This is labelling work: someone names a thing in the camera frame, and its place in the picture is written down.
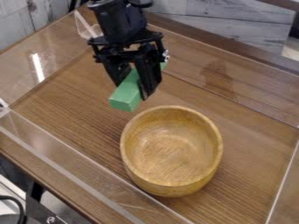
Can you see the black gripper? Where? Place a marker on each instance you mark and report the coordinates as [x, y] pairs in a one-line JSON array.
[[144, 50]]

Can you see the green rectangular block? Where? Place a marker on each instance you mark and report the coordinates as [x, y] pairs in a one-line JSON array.
[[126, 97]]

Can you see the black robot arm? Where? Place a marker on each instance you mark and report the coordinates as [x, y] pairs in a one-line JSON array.
[[120, 18]]

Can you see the brown wooden bowl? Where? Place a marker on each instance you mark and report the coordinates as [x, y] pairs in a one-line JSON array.
[[171, 148]]

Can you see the black table leg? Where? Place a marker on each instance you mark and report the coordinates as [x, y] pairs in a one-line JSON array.
[[35, 192]]

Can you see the clear acrylic corner bracket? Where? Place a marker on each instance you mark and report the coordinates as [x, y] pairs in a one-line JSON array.
[[86, 30]]

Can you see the black metal base plate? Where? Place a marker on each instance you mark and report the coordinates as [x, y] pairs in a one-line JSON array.
[[37, 214]]

